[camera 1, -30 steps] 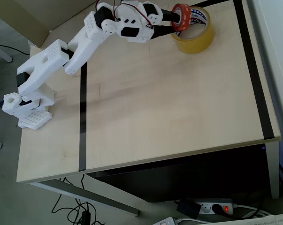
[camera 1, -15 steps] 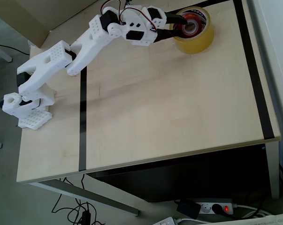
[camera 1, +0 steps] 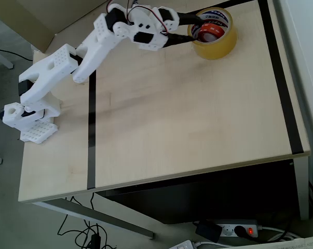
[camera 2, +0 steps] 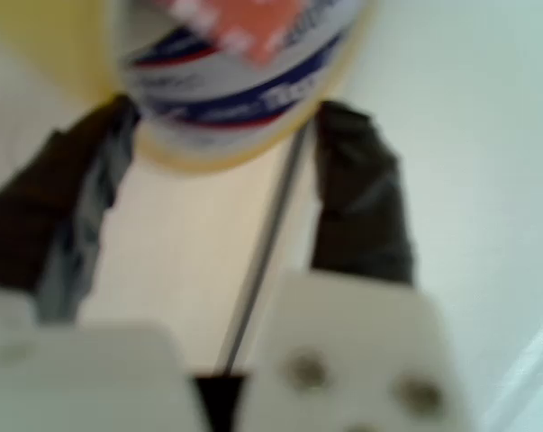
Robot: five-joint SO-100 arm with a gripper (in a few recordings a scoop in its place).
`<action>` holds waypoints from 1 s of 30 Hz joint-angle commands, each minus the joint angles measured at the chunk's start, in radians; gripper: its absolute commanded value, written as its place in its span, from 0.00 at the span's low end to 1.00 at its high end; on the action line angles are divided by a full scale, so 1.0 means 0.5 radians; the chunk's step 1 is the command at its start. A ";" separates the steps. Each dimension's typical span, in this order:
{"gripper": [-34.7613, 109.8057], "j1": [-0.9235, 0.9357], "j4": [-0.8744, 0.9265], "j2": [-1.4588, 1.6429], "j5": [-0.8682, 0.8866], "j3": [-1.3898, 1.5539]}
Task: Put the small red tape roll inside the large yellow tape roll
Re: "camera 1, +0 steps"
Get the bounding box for red tape roll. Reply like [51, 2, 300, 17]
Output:
[197, 23, 226, 43]

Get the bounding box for white perforated arm base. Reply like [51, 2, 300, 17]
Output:
[19, 121, 59, 144]

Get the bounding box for yellow tape roll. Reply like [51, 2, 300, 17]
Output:
[187, 7, 238, 61]

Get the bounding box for black tape strip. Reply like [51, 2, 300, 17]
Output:
[87, 70, 98, 189]
[178, 0, 255, 17]
[257, 0, 304, 154]

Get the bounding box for grey slanted table leg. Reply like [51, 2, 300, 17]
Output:
[31, 198, 156, 239]

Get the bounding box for grey upright table leg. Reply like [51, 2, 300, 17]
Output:
[293, 155, 310, 221]

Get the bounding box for black power adapter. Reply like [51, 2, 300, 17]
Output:
[195, 219, 223, 244]

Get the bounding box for grey power strip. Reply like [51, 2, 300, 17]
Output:
[215, 219, 263, 239]

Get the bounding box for black round plug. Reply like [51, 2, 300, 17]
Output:
[234, 225, 248, 238]

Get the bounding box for white socket block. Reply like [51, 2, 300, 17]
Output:
[169, 240, 195, 249]

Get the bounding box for white printed paper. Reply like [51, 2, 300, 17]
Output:
[223, 234, 313, 249]

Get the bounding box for red black servo cable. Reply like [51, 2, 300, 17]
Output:
[106, 0, 170, 36]

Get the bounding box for thin black cable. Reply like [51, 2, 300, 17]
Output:
[0, 45, 34, 63]

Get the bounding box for black floor cables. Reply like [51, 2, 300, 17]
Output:
[57, 191, 113, 249]

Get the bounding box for white power cable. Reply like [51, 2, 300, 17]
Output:
[257, 225, 300, 242]

